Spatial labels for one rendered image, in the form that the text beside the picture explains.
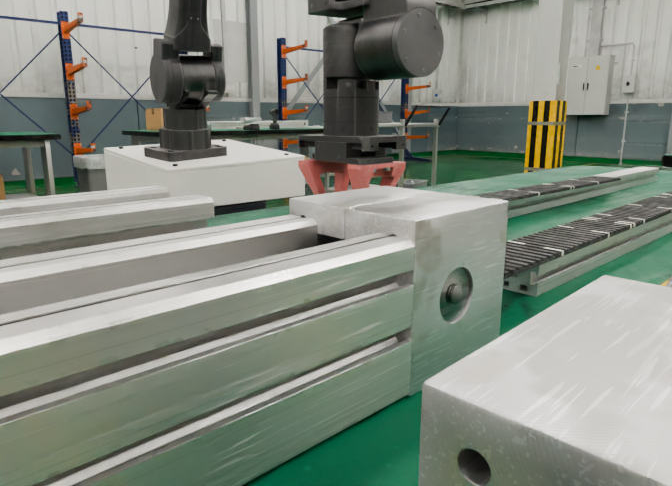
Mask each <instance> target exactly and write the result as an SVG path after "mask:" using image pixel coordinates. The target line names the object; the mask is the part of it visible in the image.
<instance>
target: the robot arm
mask: <svg viewBox="0 0 672 486"><path fill-rule="evenodd" d="M308 15H317V16H327V17H336V18H346V19H344V20H340V21H339V23H337V24H333V25H328V26H325V28H323V129H324V134H300V135H298V147H315V153H312V159H306V160H298V167H299V169H300V170H301V172H302V174H303V176H304V177H305V179H306V181H307V183H308V185H309V186H310V188H311V190H312V192H313V194H314V195H318V194H325V193H326V192H325V189H324V186H323V183H322V180H321V177H320V174H321V173H327V172H335V192H341V191H347V189H348V184H349V180H350V182H351V186H352V190H356V189H363V188H369V182H370V180H371V178H372V177H380V176H382V180H381V183H380V186H393V187H395V186H396V184H397V182H398V181H399V179H400V177H401V175H402V174H403V172H404V170H405V167H406V162H401V161H393V157H392V156H386V148H392V149H396V150H397V149H406V148H407V135H378V132H379V81H381V80H394V79H406V78H418V77H426V76H428V75H430V74H432V73H433V72H434V71H435V70H436V68H437V67H438V65H439V63H440V61H441V58H442V55H443V49H444V38H443V32H442V28H441V25H440V23H439V21H438V19H437V18H436V3H435V1H434V0H308ZM179 51H184V52H203V55H185V54H179ZM222 52H223V47H222V45H221V44H220V43H218V42H211V39H210V36H209V30H208V20H207V0H169V10H168V18H167V24H166V28H165V31H164V39H162V38H154V39H153V56H152V58H151V62H150V84H151V89H152V93H153V96H154V98H155V99H156V101H157V102H159V103H166V104H167V107H168V108H163V123H164V126H163V127H161V128H159V137H160V145H157V146H146V147H144V154H145V157H149V158H154V159H158V160H162V161H167V162H178V161H187V160H195V159H203V158H211V157H220V156H227V146H223V145H217V144H211V128H210V127H206V109H204V108H207V106H208V105H209V103H210V102H219V101H221V100H222V98H223V96H224V93H225V87H226V76H225V70H224V66H223V63H222ZM374 80H376V81H374Z"/></svg>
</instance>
